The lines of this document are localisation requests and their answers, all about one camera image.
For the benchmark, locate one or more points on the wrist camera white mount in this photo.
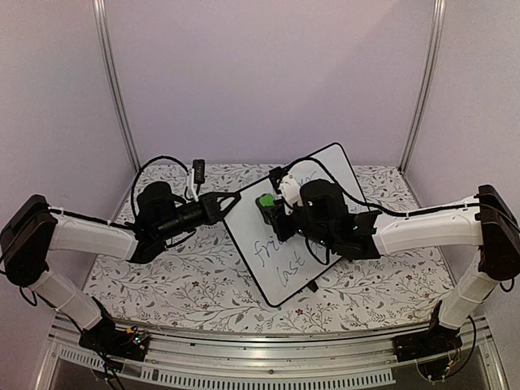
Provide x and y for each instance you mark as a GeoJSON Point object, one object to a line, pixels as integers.
{"type": "Point", "coordinates": [287, 188]}
{"type": "Point", "coordinates": [195, 179]}

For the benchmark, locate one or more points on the right aluminium frame post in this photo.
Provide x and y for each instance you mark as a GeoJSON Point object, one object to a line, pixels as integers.
{"type": "Point", "coordinates": [428, 74]}

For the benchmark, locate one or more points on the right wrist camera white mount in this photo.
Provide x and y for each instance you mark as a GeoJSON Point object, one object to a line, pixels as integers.
{"type": "Point", "coordinates": [287, 188]}

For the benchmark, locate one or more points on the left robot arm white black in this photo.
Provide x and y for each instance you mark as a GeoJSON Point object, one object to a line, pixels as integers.
{"type": "Point", "coordinates": [37, 229]}

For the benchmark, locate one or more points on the white whiteboard black frame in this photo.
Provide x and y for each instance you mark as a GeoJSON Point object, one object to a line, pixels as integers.
{"type": "Point", "coordinates": [281, 270]}

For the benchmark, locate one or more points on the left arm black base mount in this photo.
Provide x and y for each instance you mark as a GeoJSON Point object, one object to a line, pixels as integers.
{"type": "Point", "coordinates": [131, 343]}

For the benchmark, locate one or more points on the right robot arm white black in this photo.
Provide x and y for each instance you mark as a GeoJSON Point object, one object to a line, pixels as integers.
{"type": "Point", "coordinates": [482, 221]}

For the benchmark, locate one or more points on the green black whiteboard eraser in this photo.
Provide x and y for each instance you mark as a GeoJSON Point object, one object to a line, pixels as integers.
{"type": "Point", "coordinates": [264, 200]}

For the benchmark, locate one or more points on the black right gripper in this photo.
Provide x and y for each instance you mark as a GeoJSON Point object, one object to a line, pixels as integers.
{"type": "Point", "coordinates": [278, 224]}

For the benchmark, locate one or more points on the front aluminium rail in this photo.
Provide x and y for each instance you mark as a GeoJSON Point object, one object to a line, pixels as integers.
{"type": "Point", "coordinates": [186, 359]}

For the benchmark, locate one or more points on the left aluminium frame post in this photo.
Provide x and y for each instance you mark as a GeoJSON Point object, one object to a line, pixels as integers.
{"type": "Point", "coordinates": [108, 58]}

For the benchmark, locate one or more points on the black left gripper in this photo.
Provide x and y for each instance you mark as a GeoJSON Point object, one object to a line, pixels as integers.
{"type": "Point", "coordinates": [212, 199]}

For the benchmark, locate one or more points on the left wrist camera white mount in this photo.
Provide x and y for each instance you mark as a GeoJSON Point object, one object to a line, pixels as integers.
{"type": "Point", "coordinates": [195, 179]}

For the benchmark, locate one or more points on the aluminium frame post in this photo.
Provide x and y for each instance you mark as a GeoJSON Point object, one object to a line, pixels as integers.
{"type": "Point", "coordinates": [428, 74]}
{"type": "Point", "coordinates": [108, 58]}

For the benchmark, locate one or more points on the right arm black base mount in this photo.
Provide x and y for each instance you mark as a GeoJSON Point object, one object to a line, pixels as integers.
{"type": "Point", "coordinates": [426, 343]}

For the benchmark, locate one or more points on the floral patterned table mat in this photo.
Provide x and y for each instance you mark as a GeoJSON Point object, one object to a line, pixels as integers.
{"type": "Point", "coordinates": [204, 285]}

